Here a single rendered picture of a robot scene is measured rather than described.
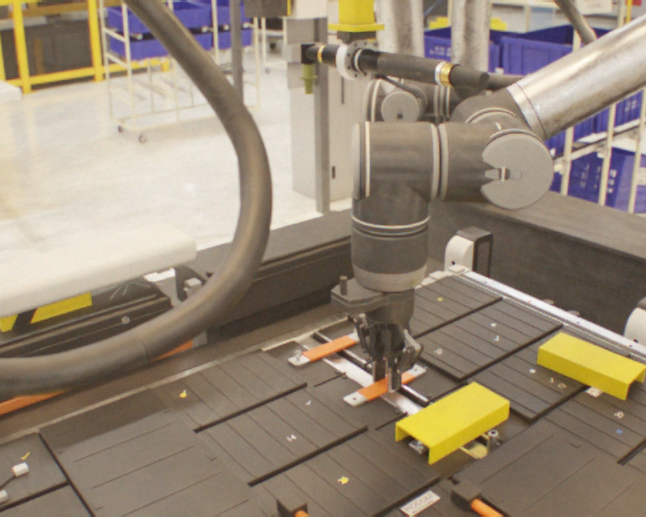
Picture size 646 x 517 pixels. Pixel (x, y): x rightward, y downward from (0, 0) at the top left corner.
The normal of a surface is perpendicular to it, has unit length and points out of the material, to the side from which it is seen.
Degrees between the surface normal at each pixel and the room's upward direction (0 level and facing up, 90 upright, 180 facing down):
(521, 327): 0
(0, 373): 45
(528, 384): 0
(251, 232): 36
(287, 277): 90
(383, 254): 90
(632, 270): 90
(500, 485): 0
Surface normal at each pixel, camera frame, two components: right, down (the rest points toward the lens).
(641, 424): -0.01, -0.91
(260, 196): 0.27, -0.51
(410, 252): 0.41, 0.37
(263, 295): 0.62, 0.32
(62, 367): 0.13, -0.37
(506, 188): -0.01, 0.41
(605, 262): -0.72, 0.29
